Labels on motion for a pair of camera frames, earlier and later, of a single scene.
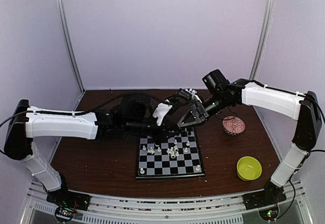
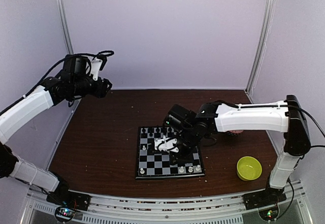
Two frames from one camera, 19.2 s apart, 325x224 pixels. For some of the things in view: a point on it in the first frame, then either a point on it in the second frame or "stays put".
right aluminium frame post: x=263 y=40 stays put
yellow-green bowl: x=249 y=168 stays put
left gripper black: x=168 y=126 → x=101 y=90
